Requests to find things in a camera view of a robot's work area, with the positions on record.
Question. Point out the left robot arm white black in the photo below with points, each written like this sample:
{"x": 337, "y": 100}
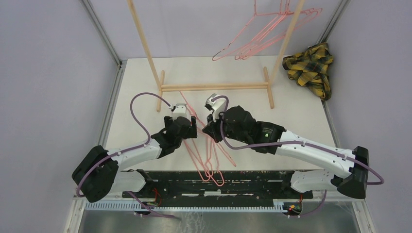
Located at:
{"x": 104, "y": 171}

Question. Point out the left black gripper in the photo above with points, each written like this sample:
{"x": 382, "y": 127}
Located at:
{"x": 192, "y": 130}

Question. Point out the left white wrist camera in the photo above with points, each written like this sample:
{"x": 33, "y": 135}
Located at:
{"x": 179, "y": 110}

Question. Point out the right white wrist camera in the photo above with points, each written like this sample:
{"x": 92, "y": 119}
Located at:
{"x": 216, "y": 104}

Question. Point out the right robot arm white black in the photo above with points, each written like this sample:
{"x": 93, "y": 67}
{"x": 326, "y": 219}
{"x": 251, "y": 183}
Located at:
{"x": 343, "y": 170}

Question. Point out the yellow plaid shirt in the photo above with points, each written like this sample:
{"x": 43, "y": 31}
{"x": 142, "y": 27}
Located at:
{"x": 310, "y": 69}

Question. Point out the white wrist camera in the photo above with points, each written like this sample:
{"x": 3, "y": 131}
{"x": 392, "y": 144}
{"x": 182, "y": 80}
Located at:
{"x": 216, "y": 104}
{"x": 179, "y": 110}

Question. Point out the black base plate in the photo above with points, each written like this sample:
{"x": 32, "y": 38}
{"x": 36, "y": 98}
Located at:
{"x": 240, "y": 189}

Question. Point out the aluminium frame rail left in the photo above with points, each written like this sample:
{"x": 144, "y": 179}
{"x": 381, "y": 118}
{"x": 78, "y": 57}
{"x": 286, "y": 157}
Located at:
{"x": 113, "y": 72}

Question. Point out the wooden clothes rack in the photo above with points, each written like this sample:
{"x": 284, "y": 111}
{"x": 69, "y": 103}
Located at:
{"x": 269, "y": 77}

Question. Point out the white slotted cable duct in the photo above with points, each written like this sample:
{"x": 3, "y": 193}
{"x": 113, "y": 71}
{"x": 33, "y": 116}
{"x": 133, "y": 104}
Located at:
{"x": 133, "y": 205}

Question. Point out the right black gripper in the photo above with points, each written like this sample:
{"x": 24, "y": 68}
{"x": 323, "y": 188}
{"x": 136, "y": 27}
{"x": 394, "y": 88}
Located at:
{"x": 213, "y": 125}

